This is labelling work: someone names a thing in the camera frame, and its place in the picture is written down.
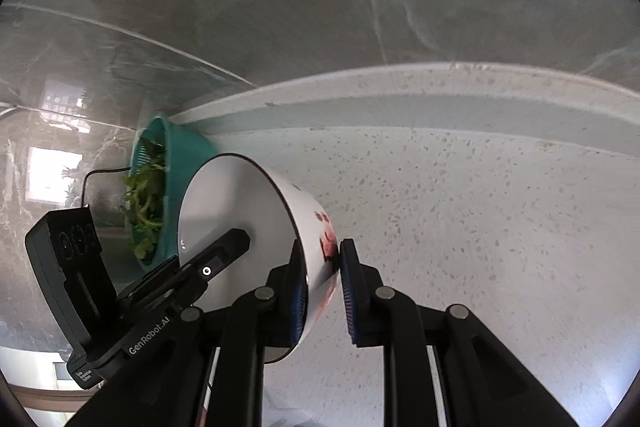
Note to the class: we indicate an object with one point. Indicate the green leafy vegetables in colander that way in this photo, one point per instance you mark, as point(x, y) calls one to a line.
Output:
point(144, 200)

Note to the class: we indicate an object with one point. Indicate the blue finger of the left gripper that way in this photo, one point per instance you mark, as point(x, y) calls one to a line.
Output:
point(169, 278)

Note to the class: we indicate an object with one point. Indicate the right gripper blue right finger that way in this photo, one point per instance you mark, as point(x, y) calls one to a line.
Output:
point(355, 290)

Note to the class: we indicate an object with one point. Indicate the teal plastic colander basket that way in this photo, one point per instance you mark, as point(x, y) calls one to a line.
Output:
point(185, 152)

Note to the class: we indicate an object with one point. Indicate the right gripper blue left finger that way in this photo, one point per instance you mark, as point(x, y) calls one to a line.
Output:
point(297, 291)

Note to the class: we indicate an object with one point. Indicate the white bowl with pink flowers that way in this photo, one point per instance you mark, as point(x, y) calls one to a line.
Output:
point(231, 191)

